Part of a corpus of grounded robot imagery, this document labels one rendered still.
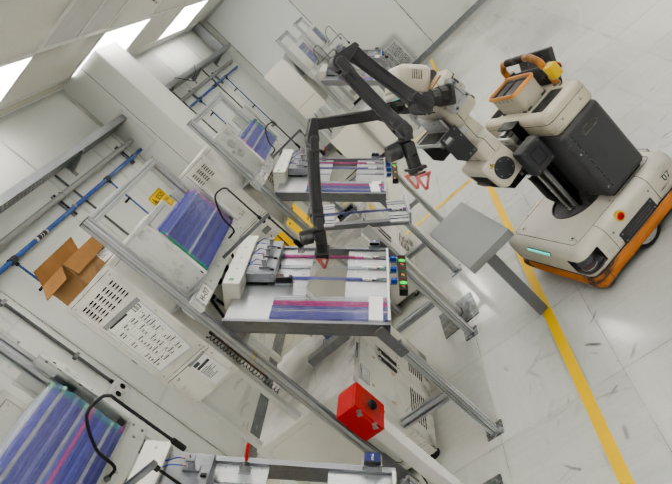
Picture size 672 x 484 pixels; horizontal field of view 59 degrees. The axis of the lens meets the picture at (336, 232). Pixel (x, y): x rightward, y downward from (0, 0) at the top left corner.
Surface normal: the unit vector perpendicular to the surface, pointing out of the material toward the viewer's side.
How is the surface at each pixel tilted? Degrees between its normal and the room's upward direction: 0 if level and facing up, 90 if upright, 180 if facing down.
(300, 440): 90
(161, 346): 94
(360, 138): 90
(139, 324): 88
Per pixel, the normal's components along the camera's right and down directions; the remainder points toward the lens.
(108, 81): -0.07, 0.44
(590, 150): 0.25, 0.11
